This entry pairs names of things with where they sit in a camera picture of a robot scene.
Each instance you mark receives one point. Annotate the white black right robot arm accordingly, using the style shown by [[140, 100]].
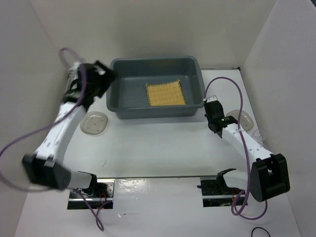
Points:
[[268, 176]]

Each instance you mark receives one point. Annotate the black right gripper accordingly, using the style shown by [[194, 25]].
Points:
[[207, 117]]

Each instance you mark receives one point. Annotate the clear glass plate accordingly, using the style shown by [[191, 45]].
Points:
[[246, 121], [94, 123]]

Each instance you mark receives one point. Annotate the clear plastic cup upper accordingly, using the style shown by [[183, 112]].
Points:
[[259, 136]]

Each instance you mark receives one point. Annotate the yellow woven bamboo mat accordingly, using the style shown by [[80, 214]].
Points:
[[165, 94]]

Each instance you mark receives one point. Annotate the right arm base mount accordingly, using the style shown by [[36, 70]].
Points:
[[215, 192]]

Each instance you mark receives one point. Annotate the grey plastic bin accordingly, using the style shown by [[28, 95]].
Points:
[[127, 96]]

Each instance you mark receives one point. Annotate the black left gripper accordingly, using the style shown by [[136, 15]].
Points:
[[107, 77]]

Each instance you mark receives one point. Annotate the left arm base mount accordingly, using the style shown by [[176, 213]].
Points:
[[101, 196]]

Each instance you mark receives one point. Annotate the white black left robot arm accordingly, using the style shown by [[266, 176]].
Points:
[[45, 167]]

